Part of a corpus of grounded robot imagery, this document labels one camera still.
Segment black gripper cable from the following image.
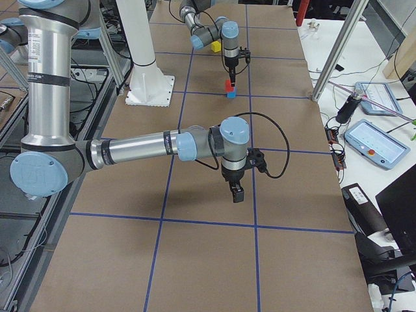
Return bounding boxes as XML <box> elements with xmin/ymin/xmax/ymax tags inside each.
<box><xmin>168</xmin><ymin>0</ymin><xmax>252</xmax><ymax>79</ymax></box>
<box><xmin>194</xmin><ymin>112</ymin><xmax>292</xmax><ymax>179</ymax></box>

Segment yellow wooden block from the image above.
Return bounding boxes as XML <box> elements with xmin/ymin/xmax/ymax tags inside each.
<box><xmin>210</xmin><ymin>40</ymin><xmax>222</xmax><ymax>53</ymax></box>

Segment black monitor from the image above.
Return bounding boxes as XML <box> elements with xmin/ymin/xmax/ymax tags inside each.
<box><xmin>376</xmin><ymin>165</ymin><xmax>415</xmax><ymax>253</ymax></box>

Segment near teach pendant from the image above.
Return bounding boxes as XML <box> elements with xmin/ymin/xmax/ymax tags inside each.
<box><xmin>344</xmin><ymin>119</ymin><xmax>411</xmax><ymax>170</ymax></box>

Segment red fire extinguisher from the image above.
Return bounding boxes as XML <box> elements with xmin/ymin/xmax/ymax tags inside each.
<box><xmin>296</xmin><ymin>0</ymin><xmax>309</xmax><ymax>27</ymax></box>

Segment far teach pendant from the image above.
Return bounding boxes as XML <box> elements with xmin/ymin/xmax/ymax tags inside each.
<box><xmin>355</xmin><ymin>82</ymin><xmax>403</xmax><ymax>116</ymax></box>

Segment aluminium frame post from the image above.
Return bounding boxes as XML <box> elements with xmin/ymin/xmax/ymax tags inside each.
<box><xmin>311</xmin><ymin>0</ymin><xmax>369</xmax><ymax>102</ymax></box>

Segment black cylinder device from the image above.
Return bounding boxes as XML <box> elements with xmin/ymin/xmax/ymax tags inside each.
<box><xmin>335</xmin><ymin>92</ymin><xmax>361</xmax><ymax>124</ymax></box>

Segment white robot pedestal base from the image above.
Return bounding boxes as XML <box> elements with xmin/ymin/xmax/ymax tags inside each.
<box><xmin>118</xmin><ymin>1</ymin><xmax>175</xmax><ymax>107</ymax></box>

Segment blue wooden block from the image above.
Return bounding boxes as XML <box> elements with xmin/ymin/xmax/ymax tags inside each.
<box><xmin>226</xmin><ymin>87</ymin><xmax>237</xmax><ymax>99</ymax></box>

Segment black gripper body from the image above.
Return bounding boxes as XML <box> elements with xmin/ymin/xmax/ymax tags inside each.
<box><xmin>221</xmin><ymin>148</ymin><xmax>268</xmax><ymax>183</ymax></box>
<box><xmin>224</xmin><ymin>47</ymin><xmax>251</xmax><ymax>69</ymax></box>

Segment teach pendant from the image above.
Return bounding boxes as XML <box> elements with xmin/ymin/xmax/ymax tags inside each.
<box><xmin>355</xmin><ymin>82</ymin><xmax>403</xmax><ymax>116</ymax></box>
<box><xmin>344</xmin><ymin>119</ymin><xmax>411</xmax><ymax>170</ymax></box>

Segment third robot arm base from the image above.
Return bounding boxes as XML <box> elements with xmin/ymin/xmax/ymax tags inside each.
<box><xmin>1</xmin><ymin>18</ymin><xmax>28</xmax><ymax>65</ymax></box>

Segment red wooden block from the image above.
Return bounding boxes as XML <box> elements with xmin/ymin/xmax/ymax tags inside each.
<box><xmin>225</xmin><ymin>79</ymin><xmax>235</xmax><ymax>93</ymax></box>

